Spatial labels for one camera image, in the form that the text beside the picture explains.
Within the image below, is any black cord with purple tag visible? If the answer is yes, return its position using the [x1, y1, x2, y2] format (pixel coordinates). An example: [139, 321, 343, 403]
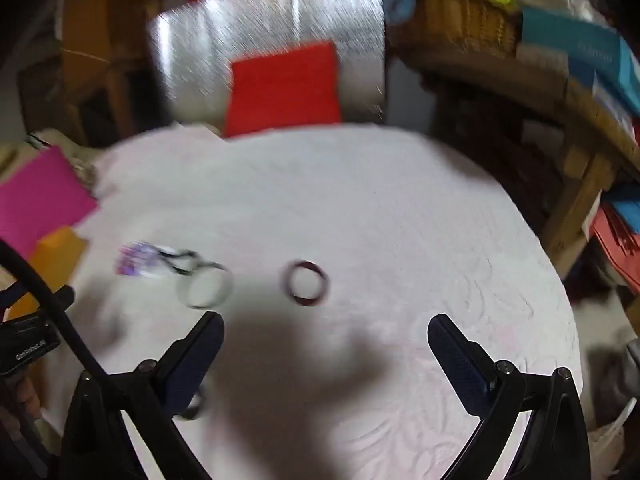
[115, 241, 221, 281]

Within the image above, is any red cushion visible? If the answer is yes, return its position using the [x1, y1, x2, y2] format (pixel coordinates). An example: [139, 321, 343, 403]
[223, 41, 345, 138]

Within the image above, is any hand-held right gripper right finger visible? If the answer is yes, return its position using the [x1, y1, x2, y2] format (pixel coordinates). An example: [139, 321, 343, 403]
[427, 314, 593, 480]

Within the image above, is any wooden shelf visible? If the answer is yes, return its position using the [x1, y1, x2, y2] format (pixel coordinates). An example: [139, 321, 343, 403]
[387, 35, 640, 281]

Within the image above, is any wooden chair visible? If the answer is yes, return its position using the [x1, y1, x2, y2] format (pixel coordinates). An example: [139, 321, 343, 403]
[20, 0, 166, 146]

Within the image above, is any wicker basket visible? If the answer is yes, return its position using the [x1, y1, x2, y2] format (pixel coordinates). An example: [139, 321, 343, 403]
[387, 0, 523, 58]

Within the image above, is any teal box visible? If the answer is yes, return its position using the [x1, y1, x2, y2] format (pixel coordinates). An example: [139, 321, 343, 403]
[520, 7, 640, 106]

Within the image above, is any small dark ring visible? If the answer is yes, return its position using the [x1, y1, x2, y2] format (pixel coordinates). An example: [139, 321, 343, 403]
[177, 387, 207, 420]

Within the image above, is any red cloth pile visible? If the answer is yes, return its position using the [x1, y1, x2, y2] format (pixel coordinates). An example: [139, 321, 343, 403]
[590, 200, 640, 296]

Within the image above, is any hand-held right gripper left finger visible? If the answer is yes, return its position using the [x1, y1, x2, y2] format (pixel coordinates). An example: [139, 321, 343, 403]
[60, 311, 226, 480]

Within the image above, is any person's left hand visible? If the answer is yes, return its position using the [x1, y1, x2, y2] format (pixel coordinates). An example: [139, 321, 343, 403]
[10, 377, 43, 428]

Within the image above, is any dark red bangle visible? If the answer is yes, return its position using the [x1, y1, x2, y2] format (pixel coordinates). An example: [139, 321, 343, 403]
[281, 260, 331, 307]

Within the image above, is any white textured blanket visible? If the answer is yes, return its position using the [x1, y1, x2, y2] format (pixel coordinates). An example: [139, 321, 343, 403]
[45, 122, 583, 480]

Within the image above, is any pink cushion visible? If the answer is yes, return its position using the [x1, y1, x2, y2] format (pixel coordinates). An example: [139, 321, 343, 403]
[0, 146, 100, 261]

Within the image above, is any black cable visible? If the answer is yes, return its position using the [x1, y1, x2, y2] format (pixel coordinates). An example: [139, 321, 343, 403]
[0, 239, 110, 380]

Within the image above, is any silver foil sheet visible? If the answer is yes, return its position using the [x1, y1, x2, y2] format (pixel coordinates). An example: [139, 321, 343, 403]
[148, 0, 387, 136]

